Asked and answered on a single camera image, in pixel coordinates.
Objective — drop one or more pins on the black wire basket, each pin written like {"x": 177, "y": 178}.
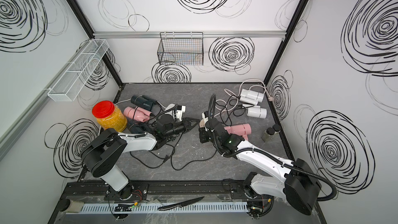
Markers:
{"x": 186, "y": 48}

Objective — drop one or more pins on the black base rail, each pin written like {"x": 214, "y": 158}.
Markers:
{"x": 186, "y": 188}

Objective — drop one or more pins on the pink hair dryer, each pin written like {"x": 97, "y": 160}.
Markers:
{"x": 138, "y": 114}
{"x": 242, "y": 130}

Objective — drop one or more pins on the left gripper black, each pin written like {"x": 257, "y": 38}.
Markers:
{"x": 186, "y": 124}

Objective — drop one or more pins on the white wire shelf basket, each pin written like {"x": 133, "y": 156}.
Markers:
{"x": 79, "y": 71}

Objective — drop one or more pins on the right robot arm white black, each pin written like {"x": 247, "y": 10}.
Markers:
{"x": 282, "y": 169}

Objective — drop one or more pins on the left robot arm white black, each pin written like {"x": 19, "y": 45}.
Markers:
{"x": 102, "y": 154}

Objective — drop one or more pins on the white hair dryer middle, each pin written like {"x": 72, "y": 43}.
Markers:
{"x": 256, "y": 112}

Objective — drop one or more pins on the white square power strip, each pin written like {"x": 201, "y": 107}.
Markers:
{"x": 171, "y": 109}

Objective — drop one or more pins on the jar with red lid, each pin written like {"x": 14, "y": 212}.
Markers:
{"x": 108, "y": 115}

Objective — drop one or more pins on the black kitchen knife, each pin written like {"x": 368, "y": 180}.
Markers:
{"x": 180, "y": 204}

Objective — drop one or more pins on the white hair dryer back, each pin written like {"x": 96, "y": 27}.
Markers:
{"x": 251, "y": 97}

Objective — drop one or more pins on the dark green hair dryer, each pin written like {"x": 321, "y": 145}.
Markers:
{"x": 143, "y": 101}

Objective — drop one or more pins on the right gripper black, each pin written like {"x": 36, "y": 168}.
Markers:
{"x": 202, "y": 132}

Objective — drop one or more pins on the white hair dryer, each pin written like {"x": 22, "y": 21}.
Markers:
{"x": 256, "y": 112}
{"x": 251, "y": 97}

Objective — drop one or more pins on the white vent strip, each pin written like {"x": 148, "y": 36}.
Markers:
{"x": 152, "y": 208}

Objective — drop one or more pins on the spice bottle black cap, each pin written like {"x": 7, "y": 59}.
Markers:
{"x": 268, "y": 133}

